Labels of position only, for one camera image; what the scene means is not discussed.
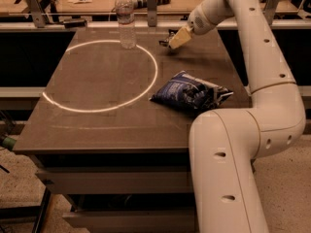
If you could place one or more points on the blue chip bag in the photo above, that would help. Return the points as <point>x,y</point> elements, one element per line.
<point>185,92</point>

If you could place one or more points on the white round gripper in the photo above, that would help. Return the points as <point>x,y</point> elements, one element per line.
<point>197,22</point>

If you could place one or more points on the lower grey drawer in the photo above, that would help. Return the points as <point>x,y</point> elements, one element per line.
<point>154,221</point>

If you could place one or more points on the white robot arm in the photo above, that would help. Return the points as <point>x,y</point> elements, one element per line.
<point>223,142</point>

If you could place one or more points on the metal bracket left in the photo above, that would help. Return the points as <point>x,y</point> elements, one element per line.
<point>37,13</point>

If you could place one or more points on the grey drawer cabinet table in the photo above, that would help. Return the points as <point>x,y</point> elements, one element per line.
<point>97,111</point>

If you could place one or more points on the metal bracket middle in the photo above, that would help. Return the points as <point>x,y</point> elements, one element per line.
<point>151,12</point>

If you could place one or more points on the clear plastic water bottle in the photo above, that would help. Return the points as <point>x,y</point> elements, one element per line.
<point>125,16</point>

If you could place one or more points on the metal bracket right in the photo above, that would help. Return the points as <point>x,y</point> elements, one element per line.
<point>269,10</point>

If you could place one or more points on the black rxbar chocolate wrapper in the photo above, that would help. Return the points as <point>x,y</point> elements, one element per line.
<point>165,41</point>

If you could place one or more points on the upper grey drawer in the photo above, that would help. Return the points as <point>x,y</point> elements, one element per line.
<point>116,180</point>

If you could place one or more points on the metal bracket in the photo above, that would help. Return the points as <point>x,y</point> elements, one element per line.
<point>269,10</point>
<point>151,12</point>
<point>37,13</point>

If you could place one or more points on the grey drawer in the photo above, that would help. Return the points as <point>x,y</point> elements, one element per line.
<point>116,180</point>
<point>154,221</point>

